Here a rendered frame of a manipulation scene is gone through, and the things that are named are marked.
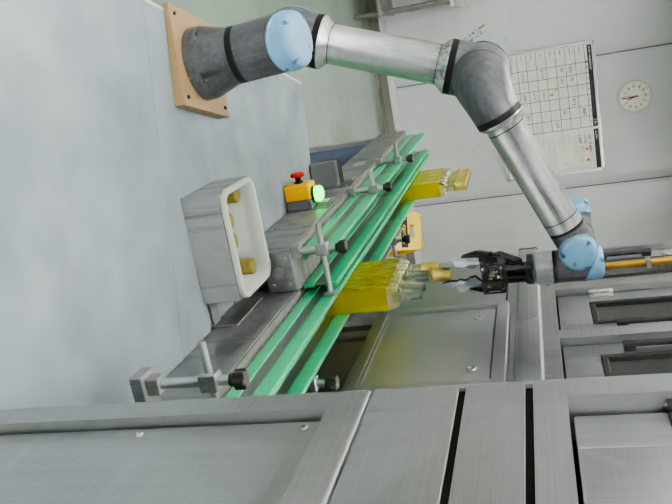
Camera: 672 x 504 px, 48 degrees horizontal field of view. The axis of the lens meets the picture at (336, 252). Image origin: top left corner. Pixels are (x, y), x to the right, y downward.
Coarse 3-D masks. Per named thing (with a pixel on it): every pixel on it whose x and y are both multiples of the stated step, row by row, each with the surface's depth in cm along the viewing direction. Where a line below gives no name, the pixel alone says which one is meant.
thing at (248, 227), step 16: (224, 192) 148; (240, 192) 162; (224, 208) 147; (240, 208) 163; (256, 208) 163; (240, 224) 164; (256, 224) 164; (240, 240) 165; (256, 240) 165; (240, 256) 167; (256, 256) 166; (240, 272) 150; (256, 272) 166; (240, 288) 151; (256, 288) 158
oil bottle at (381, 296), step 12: (348, 288) 177; (360, 288) 175; (372, 288) 173; (384, 288) 172; (396, 288) 173; (336, 300) 176; (348, 300) 175; (360, 300) 174; (372, 300) 174; (384, 300) 173; (396, 300) 173; (336, 312) 176; (348, 312) 176; (360, 312) 175
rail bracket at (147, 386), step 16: (144, 368) 111; (208, 368) 106; (240, 368) 106; (144, 384) 108; (160, 384) 108; (176, 384) 108; (192, 384) 107; (208, 384) 106; (224, 384) 106; (240, 384) 104; (144, 400) 108; (160, 400) 112
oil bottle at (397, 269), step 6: (354, 270) 189; (360, 270) 188; (366, 270) 187; (372, 270) 186; (378, 270) 185; (384, 270) 185; (390, 270) 184; (396, 270) 183; (402, 270) 184; (354, 276) 186; (402, 276) 183
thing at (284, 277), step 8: (288, 248) 170; (272, 256) 169; (280, 256) 168; (288, 256) 168; (272, 264) 169; (280, 264) 169; (288, 264) 168; (296, 264) 170; (272, 272) 170; (280, 272) 169; (288, 272) 169; (296, 272) 170; (272, 280) 170; (280, 280) 170; (288, 280) 170; (296, 280) 169; (272, 288) 171; (280, 288) 171; (288, 288) 170; (296, 288) 170
